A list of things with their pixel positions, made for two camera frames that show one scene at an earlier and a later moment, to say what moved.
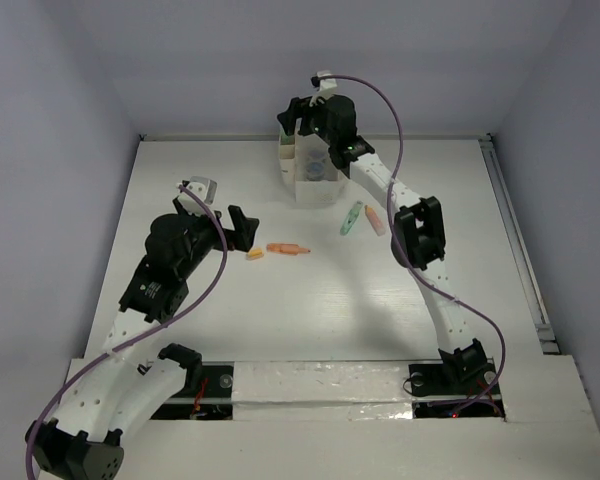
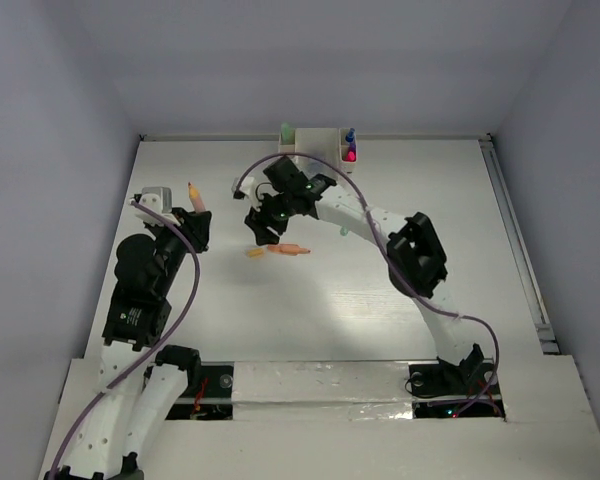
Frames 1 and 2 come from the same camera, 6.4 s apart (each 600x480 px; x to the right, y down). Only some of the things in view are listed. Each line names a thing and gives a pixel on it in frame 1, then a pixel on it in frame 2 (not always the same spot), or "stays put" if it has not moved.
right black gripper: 299,108 → 258,221
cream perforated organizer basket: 306,165 stays put
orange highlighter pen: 286,249 stays put
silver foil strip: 322,390 stays put
